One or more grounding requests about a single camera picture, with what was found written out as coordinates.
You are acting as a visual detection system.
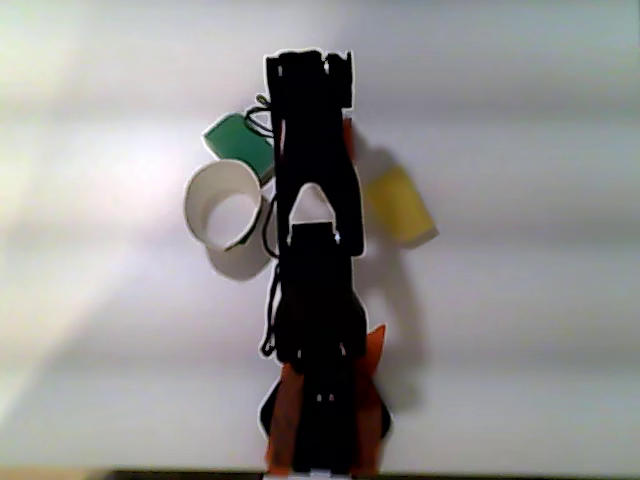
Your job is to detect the green sponge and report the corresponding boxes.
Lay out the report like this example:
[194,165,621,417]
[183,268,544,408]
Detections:
[201,112,276,184]

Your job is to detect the white cup with green band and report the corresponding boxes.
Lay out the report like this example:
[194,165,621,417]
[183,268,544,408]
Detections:
[183,159,275,282]

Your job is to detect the yellow sponge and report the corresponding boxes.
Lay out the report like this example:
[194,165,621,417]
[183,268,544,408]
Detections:
[361,164,441,250]

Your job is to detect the orange tape strip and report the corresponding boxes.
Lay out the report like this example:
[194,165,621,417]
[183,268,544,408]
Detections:
[350,323,389,475]
[263,363,307,475]

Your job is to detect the thin black cables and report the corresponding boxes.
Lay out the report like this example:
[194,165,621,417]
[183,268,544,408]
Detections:
[243,93,284,357]

